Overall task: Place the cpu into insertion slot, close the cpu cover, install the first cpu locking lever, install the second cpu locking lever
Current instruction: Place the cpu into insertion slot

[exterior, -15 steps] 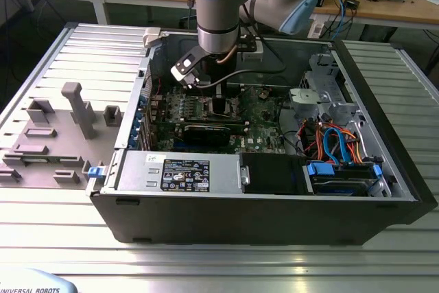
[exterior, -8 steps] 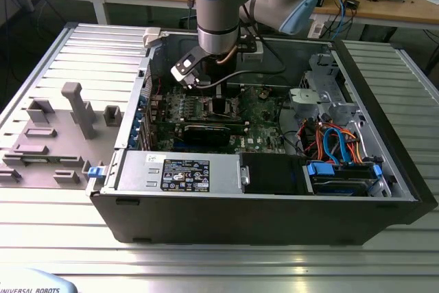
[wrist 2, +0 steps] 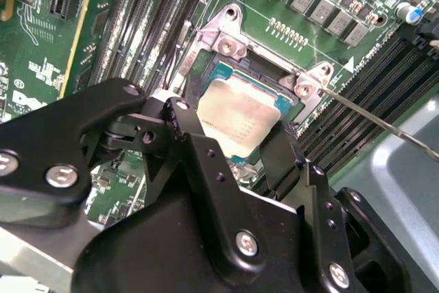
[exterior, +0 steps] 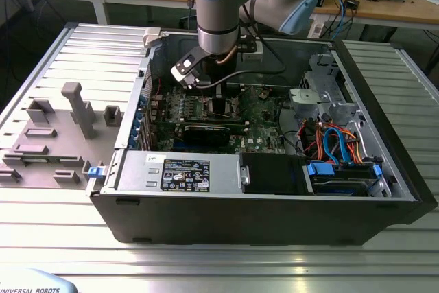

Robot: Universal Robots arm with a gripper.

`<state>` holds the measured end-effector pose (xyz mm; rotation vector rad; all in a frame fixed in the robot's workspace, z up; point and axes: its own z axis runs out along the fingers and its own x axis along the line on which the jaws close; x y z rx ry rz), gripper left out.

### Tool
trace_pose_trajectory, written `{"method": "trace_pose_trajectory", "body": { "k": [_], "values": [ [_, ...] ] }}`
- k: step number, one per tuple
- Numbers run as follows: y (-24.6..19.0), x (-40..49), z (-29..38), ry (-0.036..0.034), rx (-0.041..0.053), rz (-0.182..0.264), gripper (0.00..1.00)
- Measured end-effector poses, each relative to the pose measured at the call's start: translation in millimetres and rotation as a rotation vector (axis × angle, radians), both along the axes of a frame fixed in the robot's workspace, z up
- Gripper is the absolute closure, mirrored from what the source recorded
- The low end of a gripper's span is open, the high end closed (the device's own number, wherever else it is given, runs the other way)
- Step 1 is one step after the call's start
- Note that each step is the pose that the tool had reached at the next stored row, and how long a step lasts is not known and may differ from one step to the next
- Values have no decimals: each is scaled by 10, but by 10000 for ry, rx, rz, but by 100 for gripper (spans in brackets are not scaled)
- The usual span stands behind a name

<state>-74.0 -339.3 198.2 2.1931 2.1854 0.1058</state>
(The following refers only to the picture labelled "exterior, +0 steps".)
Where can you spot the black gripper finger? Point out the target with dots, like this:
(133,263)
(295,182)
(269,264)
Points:
(219,106)

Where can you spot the green motherboard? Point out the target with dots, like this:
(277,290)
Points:
(260,125)

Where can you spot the black graphics card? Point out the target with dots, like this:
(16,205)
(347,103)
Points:
(205,134)

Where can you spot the white labelled box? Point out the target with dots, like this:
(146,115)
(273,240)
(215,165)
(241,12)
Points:
(317,29)

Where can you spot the grey parts rack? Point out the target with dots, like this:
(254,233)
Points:
(51,149)

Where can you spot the grey power supply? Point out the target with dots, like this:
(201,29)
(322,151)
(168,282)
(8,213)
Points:
(137,169)

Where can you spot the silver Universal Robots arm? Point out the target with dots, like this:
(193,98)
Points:
(217,18)

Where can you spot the black PC case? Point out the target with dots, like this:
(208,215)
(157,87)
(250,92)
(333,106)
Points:
(240,217)

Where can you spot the blue case latch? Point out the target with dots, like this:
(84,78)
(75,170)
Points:
(95,173)

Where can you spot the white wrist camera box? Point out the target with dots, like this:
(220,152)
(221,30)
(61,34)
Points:
(252,55)
(183,66)

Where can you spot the beige case latch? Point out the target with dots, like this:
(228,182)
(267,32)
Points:
(151,36)

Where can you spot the hard disk in blue carrier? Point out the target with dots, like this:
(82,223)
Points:
(320,170)

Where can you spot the pale blue teach pendant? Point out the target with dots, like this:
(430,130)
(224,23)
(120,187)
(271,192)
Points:
(34,282)

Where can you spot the small black adapter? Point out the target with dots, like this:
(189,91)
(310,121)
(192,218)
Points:
(351,3)

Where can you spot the green RAM stick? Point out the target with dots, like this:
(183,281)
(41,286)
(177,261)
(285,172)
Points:
(48,160)

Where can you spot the silver drive cage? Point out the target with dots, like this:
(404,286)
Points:
(308,97)

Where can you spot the blue card retention clip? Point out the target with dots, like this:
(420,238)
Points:
(134,134)
(138,122)
(132,144)
(142,101)

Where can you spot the round coin battery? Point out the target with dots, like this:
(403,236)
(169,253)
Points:
(264,94)

